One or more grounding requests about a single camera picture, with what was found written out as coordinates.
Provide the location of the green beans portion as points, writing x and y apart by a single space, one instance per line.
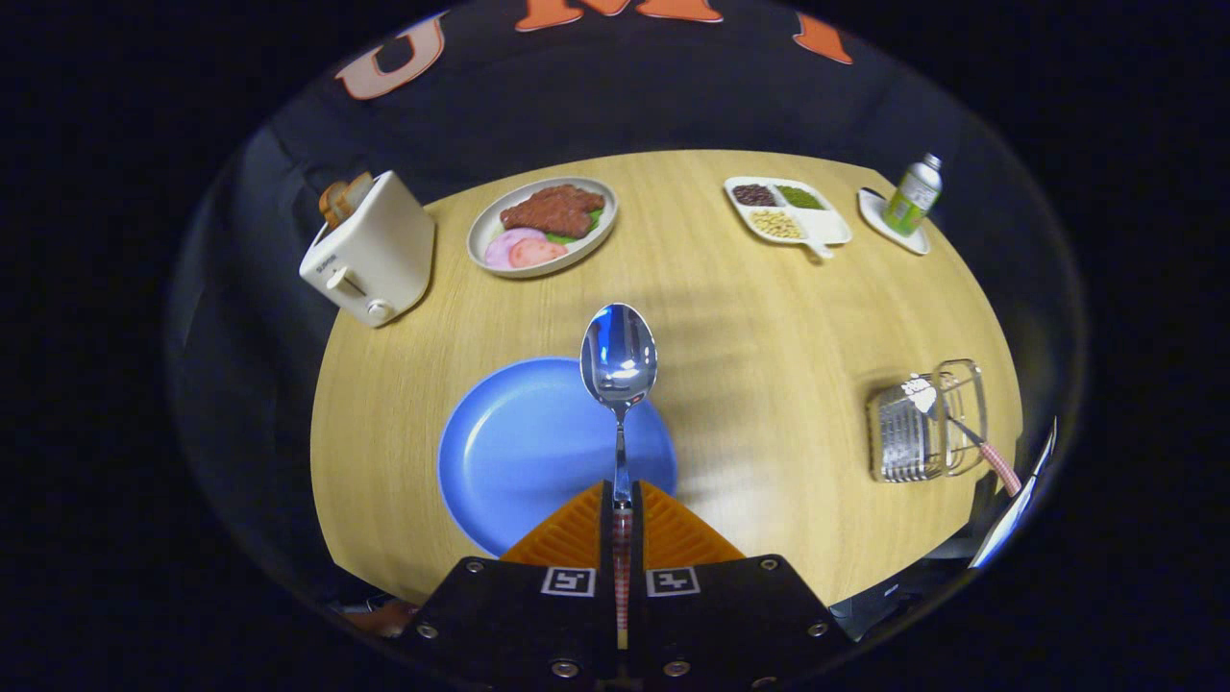
800 197

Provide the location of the green labelled metal bottle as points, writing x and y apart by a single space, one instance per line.
908 202

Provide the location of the white toaster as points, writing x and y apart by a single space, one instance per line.
384 250

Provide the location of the blue round plate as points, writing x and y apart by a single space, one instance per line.
519 442

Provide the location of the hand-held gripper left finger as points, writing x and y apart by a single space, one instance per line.
519 625

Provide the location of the white saucer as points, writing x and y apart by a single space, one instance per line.
874 216

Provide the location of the yellow soybeans portion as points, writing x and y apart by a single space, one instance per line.
776 224

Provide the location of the brown meat steak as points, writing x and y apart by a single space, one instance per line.
553 210

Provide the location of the grey food plate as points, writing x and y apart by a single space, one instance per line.
485 231

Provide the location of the red beans portion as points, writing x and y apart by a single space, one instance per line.
753 195

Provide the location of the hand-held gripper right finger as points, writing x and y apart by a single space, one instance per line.
730 625

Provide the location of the brown toast slice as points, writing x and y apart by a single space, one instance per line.
333 204
357 190

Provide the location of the white divided tray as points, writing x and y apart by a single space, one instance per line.
824 226

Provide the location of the metal cutlery basket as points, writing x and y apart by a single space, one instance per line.
903 432

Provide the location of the pink ham slice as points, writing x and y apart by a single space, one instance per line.
538 253
502 248

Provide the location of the bright white screen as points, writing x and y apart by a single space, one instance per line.
1009 514

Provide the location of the green lettuce leaf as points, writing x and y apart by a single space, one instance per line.
594 221

